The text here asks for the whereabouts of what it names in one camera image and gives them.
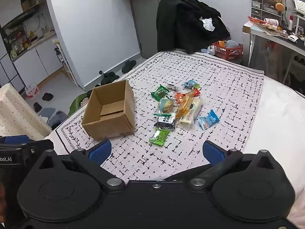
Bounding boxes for grey door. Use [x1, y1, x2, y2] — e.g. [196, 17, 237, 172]
[130, 0, 185, 59]

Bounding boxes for white bread packet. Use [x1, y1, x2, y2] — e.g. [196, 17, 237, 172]
[179, 98, 202, 126]

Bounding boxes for orange red snack packet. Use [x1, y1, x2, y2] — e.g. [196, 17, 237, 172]
[175, 92, 187, 104]

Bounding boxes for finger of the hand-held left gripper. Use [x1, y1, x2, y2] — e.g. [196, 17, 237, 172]
[0, 135, 31, 146]

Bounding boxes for cream dotted tablecloth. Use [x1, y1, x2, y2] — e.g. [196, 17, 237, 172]
[0, 83, 53, 141]

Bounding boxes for red snack packet black label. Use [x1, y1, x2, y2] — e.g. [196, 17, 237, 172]
[185, 88, 201, 97]

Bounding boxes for orange bread stick packet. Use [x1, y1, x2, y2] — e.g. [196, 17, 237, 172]
[176, 94, 194, 120]

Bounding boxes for chair with black jacket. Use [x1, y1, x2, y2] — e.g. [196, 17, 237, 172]
[156, 0, 231, 53]

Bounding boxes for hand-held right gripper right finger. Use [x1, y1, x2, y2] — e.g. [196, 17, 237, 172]
[188, 140, 275, 192]

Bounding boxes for black seed snack packet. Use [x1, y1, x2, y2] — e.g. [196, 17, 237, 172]
[153, 113, 177, 130]

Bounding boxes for blue white snack packet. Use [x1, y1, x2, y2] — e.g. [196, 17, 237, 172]
[198, 109, 220, 131]

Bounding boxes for blue green snack packet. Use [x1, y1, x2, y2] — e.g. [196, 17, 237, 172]
[183, 79, 200, 89]

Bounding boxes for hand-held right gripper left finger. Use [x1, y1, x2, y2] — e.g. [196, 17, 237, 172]
[36, 139, 126, 192]

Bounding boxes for red plastic basket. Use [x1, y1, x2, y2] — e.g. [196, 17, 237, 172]
[212, 42, 244, 61]

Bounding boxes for white crumpled cloth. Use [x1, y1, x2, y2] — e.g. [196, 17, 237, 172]
[199, 17, 215, 31]

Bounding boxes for dark green snack packet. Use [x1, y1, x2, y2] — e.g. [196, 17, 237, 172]
[151, 85, 170, 101]

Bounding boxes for white bed sheet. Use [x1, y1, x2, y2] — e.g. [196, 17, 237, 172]
[243, 75, 305, 229]

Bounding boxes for white keyboard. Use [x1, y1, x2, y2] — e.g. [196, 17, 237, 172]
[293, 0, 305, 16]

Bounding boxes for grey drawer organizer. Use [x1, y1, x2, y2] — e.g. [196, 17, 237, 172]
[251, 0, 284, 21]

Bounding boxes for white kitchen cabinet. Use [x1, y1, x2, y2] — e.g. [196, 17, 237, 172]
[0, 37, 65, 93]

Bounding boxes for red white plastic bag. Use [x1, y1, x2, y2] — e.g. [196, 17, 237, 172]
[25, 85, 40, 99]

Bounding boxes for brown cardboard box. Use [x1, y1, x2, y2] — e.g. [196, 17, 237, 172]
[81, 79, 136, 141]

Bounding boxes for pile of black shoes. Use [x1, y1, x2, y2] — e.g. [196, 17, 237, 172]
[100, 72, 120, 85]

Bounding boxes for white desk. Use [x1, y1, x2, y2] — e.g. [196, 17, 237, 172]
[242, 21, 305, 81]

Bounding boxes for red flat package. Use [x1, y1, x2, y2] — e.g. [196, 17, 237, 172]
[248, 16, 267, 25]

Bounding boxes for light green snack packet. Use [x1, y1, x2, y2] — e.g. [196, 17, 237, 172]
[149, 127, 170, 146]

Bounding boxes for clear cookie packet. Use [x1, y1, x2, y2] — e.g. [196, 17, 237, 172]
[158, 97, 175, 113]

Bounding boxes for white black printed blanket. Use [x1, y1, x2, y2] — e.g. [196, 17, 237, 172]
[44, 49, 265, 180]

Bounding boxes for green leaf floor mat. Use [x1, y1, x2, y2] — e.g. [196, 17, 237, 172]
[67, 90, 92, 117]

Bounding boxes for white storage rack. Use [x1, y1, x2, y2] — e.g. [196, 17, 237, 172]
[53, 38, 79, 86]

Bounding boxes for white printed roll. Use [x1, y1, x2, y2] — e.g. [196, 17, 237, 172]
[263, 18, 279, 27]

